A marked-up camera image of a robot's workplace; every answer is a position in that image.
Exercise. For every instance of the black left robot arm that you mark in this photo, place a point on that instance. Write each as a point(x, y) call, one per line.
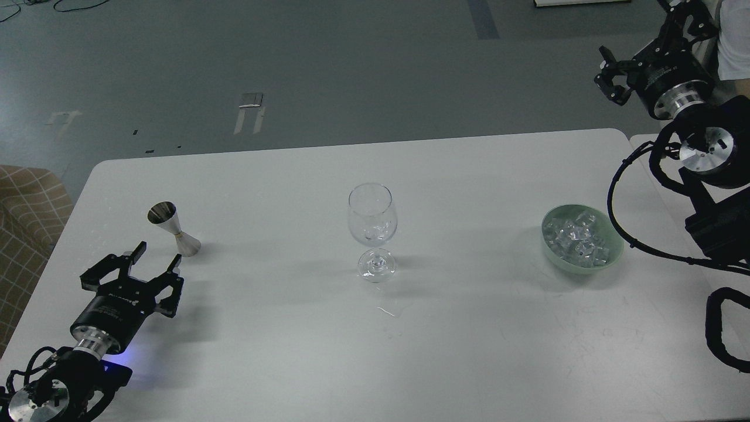
point(78, 383)

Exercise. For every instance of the person in white shirt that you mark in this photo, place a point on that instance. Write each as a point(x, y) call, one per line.
point(733, 45)

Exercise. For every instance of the clear wine glass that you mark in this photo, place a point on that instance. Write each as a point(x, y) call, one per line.
point(372, 222)

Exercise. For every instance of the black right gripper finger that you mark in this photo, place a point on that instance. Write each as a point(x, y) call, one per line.
point(690, 26)
point(609, 70)

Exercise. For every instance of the pile of ice cubes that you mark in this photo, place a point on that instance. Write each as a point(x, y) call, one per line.
point(577, 240)

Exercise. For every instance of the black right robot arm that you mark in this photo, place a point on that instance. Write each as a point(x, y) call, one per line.
point(702, 151)

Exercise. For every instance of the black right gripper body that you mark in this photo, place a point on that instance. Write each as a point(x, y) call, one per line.
point(668, 82)

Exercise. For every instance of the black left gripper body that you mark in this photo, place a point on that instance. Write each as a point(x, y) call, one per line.
point(115, 314)

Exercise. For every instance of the green bowl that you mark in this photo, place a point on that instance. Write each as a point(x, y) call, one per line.
point(605, 228)

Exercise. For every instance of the steel double jigger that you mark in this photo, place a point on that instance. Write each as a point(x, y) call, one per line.
point(165, 216)

